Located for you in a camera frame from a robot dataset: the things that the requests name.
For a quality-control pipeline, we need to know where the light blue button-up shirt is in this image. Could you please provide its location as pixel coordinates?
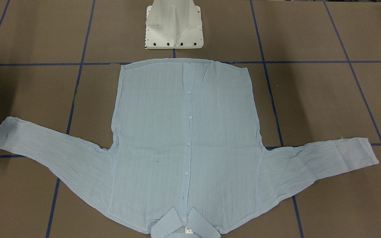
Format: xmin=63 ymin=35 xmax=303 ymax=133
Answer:
xmin=0 ymin=59 xmax=379 ymax=238

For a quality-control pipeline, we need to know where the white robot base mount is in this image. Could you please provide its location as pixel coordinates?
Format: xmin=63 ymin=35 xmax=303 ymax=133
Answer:
xmin=144 ymin=0 xmax=204 ymax=49

